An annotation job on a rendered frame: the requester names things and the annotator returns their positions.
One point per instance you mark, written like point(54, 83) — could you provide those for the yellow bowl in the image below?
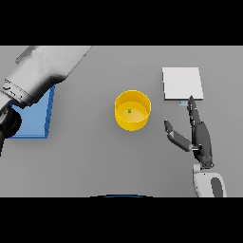
point(133, 121)

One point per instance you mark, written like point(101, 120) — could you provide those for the right robot arm light grey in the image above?
point(202, 183)

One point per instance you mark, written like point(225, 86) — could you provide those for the green nut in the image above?
point(129, 110)

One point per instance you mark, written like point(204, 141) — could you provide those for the left robot arm light grey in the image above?
point(41, 71)

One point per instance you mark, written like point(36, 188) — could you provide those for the flat pale square scale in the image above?
point(182, 83)

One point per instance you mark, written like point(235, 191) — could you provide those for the left robot hand dark grey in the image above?
point(10, 123)

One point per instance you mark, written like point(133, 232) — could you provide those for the blue tray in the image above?
point(33, 121)

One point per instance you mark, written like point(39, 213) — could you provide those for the right robot hand dark grey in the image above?
point(201, 139)

